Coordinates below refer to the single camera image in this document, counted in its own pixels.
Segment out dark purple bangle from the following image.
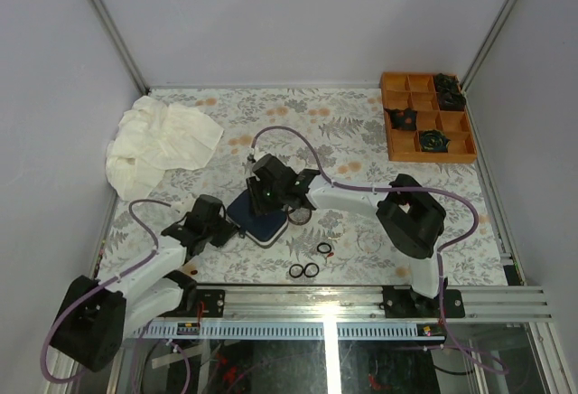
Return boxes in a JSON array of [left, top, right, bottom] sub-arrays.
[[287, 208, 312, 226]]

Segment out cream and navy jewelry box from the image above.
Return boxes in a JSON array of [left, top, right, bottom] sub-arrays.
[[226, 190, 289, 249]]

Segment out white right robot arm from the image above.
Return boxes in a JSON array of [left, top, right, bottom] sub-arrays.
[[246, 154, 446, 317]]

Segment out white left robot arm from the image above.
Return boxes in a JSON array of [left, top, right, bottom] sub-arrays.
[[41, 194, 238, 379]]

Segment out floral table mat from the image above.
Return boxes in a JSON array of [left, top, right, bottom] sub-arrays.
[[98, 89, 507, 286]]

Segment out white crumpled cloth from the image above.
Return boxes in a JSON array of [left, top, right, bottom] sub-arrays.
[[105, 96, 224, 202]]

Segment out dark fabric flower orange dots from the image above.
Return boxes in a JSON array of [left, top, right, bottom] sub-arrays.
[[387, 108, 417, 131]]

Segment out dark green fabric flower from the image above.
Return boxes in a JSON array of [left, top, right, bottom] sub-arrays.
[[418, 129, 451, 153]]

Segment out orange divided tray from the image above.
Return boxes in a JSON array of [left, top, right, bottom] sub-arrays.
[[380, 72, 477, 164]]

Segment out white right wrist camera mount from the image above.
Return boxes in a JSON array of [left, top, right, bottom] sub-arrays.
[[245, 149, 263, 174]]

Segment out silver wire bangle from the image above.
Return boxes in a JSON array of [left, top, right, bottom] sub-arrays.
[[356, 230, 383, 254]]

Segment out aluminium rail frame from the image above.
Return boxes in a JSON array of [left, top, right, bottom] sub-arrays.
[[67, 283, 555, 341]]

